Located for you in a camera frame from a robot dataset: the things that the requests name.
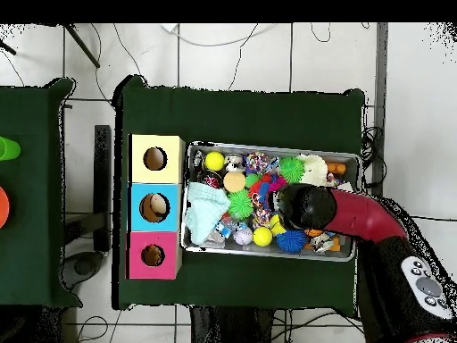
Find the cream knitted cloth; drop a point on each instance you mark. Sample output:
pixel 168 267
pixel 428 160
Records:
pixel 313 170

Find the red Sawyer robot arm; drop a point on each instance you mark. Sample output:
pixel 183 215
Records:
pixel 364 218

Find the wooden box with three holes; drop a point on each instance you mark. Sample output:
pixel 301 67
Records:
pixel 171 207

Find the clear mesh bin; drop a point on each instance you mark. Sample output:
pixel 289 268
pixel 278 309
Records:
pixel 187 239

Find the orange foam disc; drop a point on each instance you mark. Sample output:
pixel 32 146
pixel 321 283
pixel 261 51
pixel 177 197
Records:
pixel 233 181

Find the green spiky ball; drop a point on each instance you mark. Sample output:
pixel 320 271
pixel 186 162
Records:
pixel 240 204
pixel 291 169

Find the silver soda can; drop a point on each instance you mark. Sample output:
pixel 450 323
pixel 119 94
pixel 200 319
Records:
pixel 234 163

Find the mint green cloth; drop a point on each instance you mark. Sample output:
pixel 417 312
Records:
pixel 206 211

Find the yellow ball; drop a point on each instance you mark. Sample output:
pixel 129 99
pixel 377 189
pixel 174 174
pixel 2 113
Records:
pixel 263 236
pixel 215 161

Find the dark green table cloth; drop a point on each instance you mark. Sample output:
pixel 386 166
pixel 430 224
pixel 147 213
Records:
pixel 36 179
pixel 250 114

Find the blue spiky ball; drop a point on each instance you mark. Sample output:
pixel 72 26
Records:
pixel 291 241

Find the black tripod leg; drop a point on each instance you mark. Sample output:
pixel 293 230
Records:
pixel 82 44

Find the green cup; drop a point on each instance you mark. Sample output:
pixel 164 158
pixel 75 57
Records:
pixel 7 148

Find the orange round object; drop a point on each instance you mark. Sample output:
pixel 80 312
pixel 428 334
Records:
pixel 3 207

